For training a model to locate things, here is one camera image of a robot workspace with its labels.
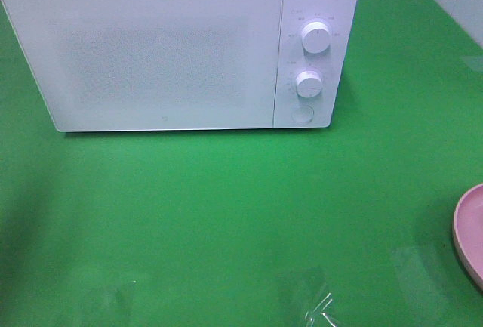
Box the round door release button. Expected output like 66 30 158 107
291 105 314 124

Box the white microwave door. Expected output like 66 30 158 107
2 0 282 132

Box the pink plastic plate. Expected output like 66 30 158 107
452 184 482 290

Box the green table mat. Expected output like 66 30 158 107
1 0 482 326

